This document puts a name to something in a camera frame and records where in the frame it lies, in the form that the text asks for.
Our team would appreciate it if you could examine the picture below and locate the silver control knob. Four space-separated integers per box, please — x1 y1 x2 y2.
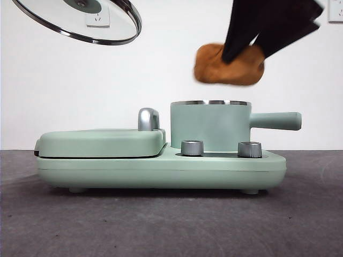
180 139 205 156
237 141 263 158

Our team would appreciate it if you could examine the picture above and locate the green griddle cover with handle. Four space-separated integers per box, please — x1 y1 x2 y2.
34 107 167 159

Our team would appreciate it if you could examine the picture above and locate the glass lid with green knob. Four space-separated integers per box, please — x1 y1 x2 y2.
11 0 143 46

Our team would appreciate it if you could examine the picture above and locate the white wall socket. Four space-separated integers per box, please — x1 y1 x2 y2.
85 4 111 28
327 0 343 24

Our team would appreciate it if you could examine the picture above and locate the brown potato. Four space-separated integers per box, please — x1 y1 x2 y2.
193 42 266 87

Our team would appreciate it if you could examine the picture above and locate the green breakfast machine base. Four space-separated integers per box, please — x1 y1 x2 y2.
34 141 287 194

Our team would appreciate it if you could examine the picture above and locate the green pot with handle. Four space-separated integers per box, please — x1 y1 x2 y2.
169 100 303 151

